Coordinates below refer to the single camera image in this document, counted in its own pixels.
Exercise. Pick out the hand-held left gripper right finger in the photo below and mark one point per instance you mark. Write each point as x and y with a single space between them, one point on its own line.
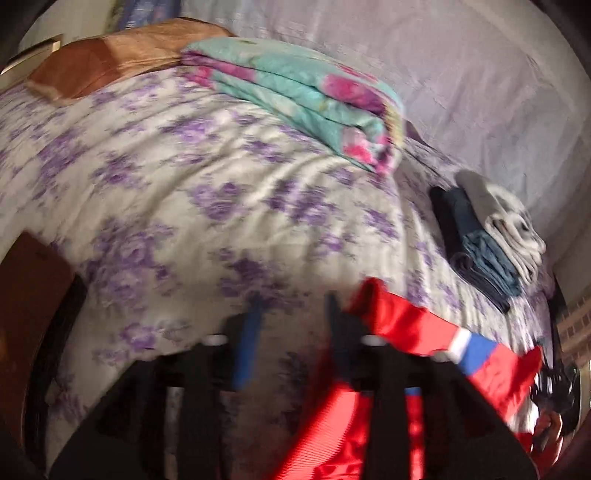
342 344

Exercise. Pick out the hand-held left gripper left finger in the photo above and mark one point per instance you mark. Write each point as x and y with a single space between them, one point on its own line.
247 344

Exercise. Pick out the red pants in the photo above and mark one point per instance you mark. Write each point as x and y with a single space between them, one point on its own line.
408 321

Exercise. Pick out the person's right hand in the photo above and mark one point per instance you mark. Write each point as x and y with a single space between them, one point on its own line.
549 431

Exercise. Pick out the folded dark navy garment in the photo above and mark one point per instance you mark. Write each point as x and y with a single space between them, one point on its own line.
450 212

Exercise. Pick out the purple floral bed sheet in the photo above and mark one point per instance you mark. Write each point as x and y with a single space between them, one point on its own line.
184 184

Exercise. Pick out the stack of folded clothes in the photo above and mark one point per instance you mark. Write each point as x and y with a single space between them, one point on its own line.
505 217

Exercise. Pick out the teal pink floral folded blanket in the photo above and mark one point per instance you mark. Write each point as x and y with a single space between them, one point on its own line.
300 92

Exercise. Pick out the brown satin pillow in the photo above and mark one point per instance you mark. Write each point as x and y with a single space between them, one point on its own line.
115 55

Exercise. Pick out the blue patterned cloth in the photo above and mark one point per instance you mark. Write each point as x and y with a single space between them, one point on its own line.
143 14

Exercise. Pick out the brown wooden bed frame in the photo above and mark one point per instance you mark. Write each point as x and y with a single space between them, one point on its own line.
27 300

